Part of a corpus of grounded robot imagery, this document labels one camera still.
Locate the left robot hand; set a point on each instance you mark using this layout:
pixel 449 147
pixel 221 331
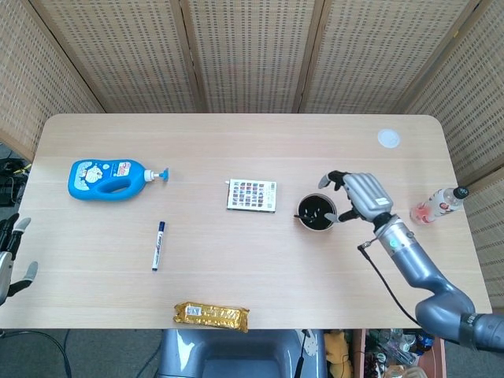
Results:
pixel 4 267

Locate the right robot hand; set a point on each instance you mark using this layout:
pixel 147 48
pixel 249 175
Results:
pixel 366 193

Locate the black plastic spoon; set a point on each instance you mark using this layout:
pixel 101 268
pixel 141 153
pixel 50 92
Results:
pixel 303 216

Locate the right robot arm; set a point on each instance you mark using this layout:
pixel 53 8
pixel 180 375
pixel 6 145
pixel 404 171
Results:
pixel 417 264

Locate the white bowl dark inside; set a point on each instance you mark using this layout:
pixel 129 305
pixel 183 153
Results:
pixel 315 210

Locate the clear bottle with pink drink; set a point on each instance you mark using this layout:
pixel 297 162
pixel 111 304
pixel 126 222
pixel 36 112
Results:
pixel 441 204

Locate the blue pump detergent bottle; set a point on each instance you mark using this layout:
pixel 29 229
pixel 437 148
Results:
pixel 90 181

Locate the white round table grommet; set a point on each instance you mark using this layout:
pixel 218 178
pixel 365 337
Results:
pixel 389 138

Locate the black equipment pile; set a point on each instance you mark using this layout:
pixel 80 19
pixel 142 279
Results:
pixel 12 185

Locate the flat box with picture grid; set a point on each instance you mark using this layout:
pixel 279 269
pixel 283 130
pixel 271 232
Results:
pixel 252 195

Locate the blue whiteboard marker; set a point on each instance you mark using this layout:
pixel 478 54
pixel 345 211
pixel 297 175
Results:
pixel 158 246

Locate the yellow plush toy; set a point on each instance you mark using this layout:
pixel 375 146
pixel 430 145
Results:
pixel 338 354

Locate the wooden crate with clutter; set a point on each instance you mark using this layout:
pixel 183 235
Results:
pixel 397 354

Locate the woven folding screen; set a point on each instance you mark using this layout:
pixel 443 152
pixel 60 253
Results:
pixel 252 55

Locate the gold foil snack packet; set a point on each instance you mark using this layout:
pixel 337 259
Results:
pixel 212 316

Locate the grey robot torso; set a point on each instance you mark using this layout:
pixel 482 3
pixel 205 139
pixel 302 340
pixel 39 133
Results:
pixel 236 354

